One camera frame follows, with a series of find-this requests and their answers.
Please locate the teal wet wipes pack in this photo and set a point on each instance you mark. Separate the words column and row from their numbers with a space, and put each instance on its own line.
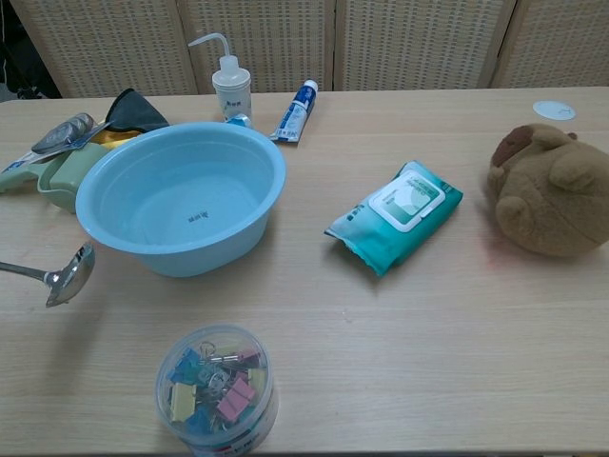
column 399, row 214

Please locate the blue white toothpaste tube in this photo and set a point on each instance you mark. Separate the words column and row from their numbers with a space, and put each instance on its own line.
column 295, row 116

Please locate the light blue plastic basin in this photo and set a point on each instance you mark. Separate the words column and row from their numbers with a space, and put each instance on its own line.
column 181, row 190

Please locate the clear plastic wash bottle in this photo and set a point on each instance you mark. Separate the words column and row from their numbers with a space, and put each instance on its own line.
column 232, row 93

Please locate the wooden perforated screen panel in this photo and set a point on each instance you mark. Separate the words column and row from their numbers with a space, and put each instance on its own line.
column 104, row 47
column 556, row 43
column 418, row 43
column 276, row 43

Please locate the clear jar of binder clips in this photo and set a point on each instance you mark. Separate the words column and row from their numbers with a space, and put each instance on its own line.
column 216, row 395

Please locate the dark grey and yellow cloth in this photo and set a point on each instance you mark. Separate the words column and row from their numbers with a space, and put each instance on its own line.
column 133, row 112

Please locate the green dustpan with items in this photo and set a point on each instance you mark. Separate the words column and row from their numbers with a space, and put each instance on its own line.
column 62, row 181

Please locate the brown capybara plush toy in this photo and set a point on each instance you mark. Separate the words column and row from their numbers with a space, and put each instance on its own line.
column 552, row 195

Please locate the blister pack with grey pads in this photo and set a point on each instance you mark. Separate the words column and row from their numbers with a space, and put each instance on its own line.
column 62, row 133

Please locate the white round table grommet cover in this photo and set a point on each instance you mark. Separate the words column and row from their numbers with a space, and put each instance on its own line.
column 553, row 110

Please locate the black wheeled stand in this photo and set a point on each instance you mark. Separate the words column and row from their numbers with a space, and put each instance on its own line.
column 24, row 52

